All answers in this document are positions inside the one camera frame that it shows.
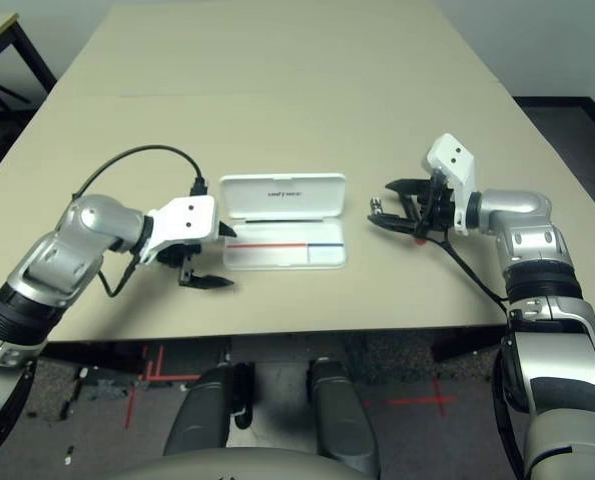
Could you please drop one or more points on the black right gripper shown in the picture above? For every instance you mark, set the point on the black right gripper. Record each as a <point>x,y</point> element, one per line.
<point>437,205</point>

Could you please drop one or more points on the grey robot torso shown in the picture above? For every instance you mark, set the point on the grey robot torso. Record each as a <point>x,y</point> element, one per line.
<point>237,465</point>

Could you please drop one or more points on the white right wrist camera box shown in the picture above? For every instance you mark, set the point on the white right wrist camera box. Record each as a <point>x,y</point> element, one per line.
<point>452,160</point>

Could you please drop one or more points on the dark grey robot leg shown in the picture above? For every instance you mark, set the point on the dark grey robot leg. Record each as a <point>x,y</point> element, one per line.
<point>202,410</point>
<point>342,410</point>

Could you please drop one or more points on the black tripod stand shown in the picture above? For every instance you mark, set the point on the black tripod stand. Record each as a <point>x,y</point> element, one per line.
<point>2,92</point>

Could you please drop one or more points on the white plastic pencil case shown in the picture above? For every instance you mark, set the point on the white plastic pencil case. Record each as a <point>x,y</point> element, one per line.
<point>282,200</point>

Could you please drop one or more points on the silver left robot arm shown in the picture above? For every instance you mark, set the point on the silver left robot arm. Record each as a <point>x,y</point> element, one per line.
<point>92,220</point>

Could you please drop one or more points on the dark grey robot right leg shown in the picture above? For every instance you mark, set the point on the dark grey robot right leg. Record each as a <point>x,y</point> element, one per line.
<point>342,410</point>

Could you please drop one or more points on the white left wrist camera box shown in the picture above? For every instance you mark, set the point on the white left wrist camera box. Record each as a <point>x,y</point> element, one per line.
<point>187,220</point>

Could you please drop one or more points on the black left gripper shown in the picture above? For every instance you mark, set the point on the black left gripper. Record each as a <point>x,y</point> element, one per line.
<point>177,254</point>

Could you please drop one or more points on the black marker red cap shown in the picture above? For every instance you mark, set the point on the black marker red cap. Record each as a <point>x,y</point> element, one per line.
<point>419,241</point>

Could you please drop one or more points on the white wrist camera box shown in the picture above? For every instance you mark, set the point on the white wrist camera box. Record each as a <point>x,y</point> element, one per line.
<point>187,220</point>
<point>452,160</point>

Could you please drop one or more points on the dark grey robot left leg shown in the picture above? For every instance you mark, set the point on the dark grey robot left leg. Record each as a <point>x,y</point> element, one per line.
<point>202,410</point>

